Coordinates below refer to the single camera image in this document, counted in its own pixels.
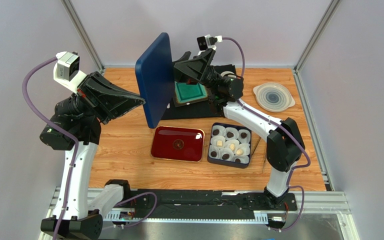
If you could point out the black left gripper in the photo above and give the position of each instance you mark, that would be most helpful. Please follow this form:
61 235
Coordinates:
104 98

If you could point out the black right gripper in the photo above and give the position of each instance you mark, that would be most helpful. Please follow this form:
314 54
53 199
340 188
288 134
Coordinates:
207 66

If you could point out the dark blue box lid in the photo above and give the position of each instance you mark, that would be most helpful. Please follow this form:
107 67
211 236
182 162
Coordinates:
155 79

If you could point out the cream cube chocolate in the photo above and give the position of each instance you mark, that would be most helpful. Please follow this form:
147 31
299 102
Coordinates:
219 143

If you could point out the dark blue box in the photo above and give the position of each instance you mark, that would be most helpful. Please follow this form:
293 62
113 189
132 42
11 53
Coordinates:
230 163

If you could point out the white oval chocolate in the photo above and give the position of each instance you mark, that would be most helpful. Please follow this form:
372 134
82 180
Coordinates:
232 147
239 152

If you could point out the metal serving tongs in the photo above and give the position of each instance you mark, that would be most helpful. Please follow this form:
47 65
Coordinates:
258 157

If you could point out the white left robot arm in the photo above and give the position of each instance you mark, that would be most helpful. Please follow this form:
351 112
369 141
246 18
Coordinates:
75 128

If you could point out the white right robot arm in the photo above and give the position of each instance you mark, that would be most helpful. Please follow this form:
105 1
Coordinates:
284 142

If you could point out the red lacquer chocolate tray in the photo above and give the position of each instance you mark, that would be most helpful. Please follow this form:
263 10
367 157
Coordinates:
178 144

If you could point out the teal square plate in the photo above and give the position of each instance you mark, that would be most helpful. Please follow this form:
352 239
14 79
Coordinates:
187 94

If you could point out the orange ceramic mug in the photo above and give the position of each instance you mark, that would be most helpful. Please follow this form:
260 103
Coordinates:
229 74

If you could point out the black cloth placemat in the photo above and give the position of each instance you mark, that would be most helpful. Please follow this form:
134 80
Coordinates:
192 111

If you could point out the white paper cup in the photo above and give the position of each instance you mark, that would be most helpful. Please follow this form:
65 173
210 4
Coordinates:
241 159
233 130
221 128
243 149
248 139
223 151
214 139
214 148
232 141

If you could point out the white round lid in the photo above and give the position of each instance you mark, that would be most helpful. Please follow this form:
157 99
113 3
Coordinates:
273 97

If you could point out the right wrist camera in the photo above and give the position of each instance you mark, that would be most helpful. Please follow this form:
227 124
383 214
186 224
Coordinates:
208 42

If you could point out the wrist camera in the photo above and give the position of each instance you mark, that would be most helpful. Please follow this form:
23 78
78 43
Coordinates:
208 42
67 71

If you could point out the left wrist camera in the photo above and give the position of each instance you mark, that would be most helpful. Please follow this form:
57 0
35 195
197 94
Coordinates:
67 71

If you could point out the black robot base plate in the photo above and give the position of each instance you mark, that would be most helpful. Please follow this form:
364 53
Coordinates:
199 205

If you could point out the aluminium frame rail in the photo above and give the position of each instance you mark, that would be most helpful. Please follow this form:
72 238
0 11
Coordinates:
300 214

